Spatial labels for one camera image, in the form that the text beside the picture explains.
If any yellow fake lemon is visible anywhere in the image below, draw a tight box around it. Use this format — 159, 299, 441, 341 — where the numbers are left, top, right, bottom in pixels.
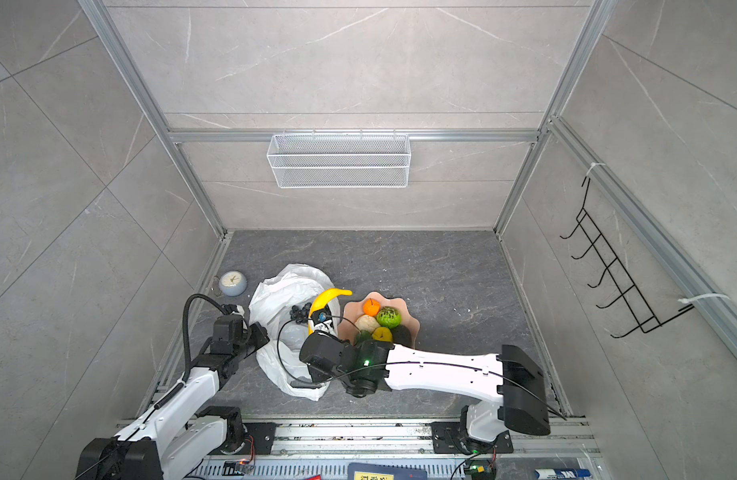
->
371, 326, 393, 343

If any white plastic bag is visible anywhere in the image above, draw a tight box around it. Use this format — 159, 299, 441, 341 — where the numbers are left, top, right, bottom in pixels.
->
250, 264, 334, 401

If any green textured fake fruit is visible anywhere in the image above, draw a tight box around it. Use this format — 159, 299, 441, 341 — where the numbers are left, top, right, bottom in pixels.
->
375, 306, 402, 330

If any pink scalloped plate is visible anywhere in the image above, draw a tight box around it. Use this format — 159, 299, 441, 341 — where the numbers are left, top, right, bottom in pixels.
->
336, 292, 420, 348

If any orange fake fruit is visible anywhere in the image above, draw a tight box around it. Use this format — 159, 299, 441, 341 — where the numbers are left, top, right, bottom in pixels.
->
362, 298, 381, 317

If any yellow fake banana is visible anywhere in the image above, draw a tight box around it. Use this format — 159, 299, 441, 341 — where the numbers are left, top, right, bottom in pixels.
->
308, 288, 354, 334

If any smooth green fake fruit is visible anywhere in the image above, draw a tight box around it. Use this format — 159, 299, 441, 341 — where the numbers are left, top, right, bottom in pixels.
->
354, 330, 372, 346

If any dark fake grape bunch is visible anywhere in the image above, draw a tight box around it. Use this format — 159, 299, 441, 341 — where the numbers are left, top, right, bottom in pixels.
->
290, 303, 312, 324

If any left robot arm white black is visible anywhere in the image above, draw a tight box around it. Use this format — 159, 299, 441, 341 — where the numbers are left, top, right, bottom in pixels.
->
76, 313, 270, 479

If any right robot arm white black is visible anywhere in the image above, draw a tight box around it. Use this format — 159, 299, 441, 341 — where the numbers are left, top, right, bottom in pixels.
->
300, 328, 550, 454

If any beige fake fruit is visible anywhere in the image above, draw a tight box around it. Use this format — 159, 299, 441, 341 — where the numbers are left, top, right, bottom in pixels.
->
354, 314, 380, 334

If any small white round clock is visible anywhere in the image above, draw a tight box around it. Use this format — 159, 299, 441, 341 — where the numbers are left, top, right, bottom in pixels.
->
218, 271, 248, 297

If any blue yellow box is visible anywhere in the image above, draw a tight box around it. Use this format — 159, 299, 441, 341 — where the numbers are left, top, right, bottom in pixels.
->
348, 462, 428, 480

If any green circuit board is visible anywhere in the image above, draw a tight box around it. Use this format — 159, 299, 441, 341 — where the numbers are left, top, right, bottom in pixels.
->
462, 460, 496, 480

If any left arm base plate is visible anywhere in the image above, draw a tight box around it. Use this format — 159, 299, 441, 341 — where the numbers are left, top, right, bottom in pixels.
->
222, 422, 278, 457

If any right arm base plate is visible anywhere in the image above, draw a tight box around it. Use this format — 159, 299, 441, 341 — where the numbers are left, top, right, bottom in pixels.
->
430, 422, 514, 456

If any white wire mesh basket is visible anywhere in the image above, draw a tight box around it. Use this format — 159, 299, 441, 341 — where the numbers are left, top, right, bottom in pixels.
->
266, 133, 412, 189

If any black wire hook rack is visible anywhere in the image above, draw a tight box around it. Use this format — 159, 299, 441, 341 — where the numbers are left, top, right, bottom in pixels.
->
559, 177, 695, 339

